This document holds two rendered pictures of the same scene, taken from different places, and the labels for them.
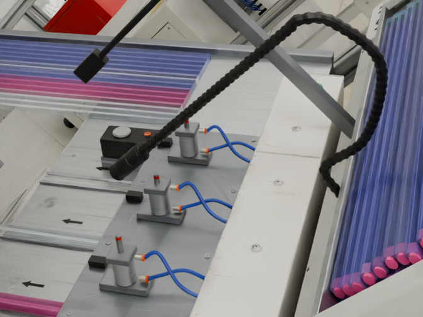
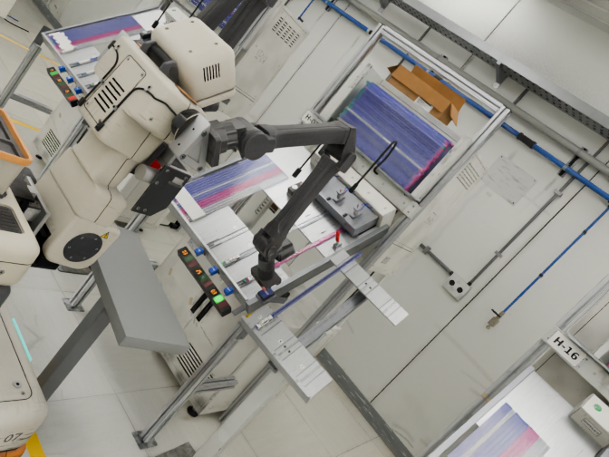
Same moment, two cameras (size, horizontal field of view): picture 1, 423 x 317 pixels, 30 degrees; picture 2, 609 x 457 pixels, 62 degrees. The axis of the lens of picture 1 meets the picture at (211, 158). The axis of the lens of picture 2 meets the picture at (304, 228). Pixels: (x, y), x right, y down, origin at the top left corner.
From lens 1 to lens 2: 1.76 m
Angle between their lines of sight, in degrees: 46
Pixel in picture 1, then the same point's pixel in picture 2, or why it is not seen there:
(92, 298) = (353, 221)
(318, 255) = (380, 187)
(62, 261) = (320, 224)
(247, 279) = (375, 199)
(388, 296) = (427, 182)
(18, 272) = (316, 232)
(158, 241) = (346, 204)
